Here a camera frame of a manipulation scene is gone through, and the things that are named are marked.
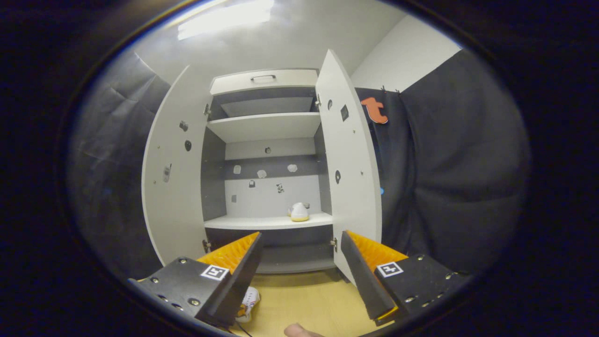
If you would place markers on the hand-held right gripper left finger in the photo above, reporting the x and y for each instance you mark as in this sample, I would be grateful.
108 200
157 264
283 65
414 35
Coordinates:
243 276

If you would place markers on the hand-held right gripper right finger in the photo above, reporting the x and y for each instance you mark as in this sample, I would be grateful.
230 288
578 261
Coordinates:
362 276

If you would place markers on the white shoe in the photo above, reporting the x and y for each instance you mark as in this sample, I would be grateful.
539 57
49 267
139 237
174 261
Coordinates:
250 299
299 213

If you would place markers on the white cabinet door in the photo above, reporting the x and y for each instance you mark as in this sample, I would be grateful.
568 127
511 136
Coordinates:
173 224
351 206

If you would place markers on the white cabinet drawer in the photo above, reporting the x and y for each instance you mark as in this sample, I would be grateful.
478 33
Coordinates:
234 84

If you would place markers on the black backdrop cloth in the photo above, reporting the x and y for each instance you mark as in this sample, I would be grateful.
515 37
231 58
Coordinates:
458 187

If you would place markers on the ceiling light panel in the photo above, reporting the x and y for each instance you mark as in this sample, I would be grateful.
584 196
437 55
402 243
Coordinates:
224 18

